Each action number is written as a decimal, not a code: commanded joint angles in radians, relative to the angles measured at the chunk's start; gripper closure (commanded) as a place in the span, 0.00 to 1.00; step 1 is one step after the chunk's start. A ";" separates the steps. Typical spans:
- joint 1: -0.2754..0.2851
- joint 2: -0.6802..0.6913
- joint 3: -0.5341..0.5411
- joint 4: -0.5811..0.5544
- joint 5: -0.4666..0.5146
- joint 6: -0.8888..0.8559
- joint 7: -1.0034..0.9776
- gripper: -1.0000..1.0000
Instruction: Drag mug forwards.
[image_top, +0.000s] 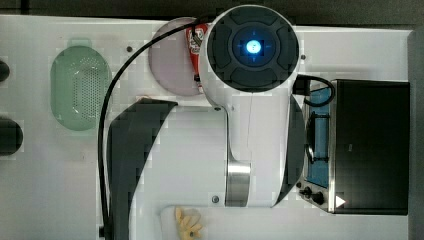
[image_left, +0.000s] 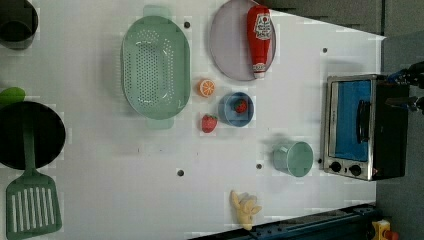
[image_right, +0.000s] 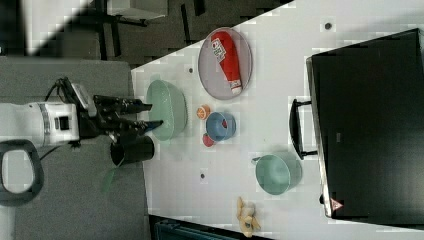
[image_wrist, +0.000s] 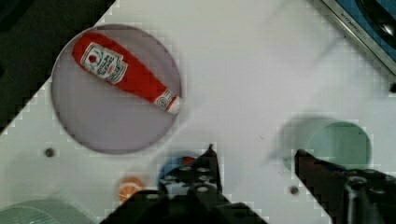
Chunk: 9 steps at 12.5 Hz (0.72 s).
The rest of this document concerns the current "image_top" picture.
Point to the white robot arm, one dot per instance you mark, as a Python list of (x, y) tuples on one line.
[(248, 65)]

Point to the lilac round plate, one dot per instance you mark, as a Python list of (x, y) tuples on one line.
[(171, 66)]

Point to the red ketchup bottle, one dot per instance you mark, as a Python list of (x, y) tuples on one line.
[(194, 37)]

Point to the green perforated colander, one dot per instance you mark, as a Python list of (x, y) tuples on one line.
[(79, 78)]

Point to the black toaster oven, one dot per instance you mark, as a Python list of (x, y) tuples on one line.
[(357, 147)]

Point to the black frying pan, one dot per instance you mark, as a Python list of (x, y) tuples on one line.
[(11, 136)]

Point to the black cylindrical cup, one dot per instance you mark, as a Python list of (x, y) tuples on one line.
[(4, 71)]

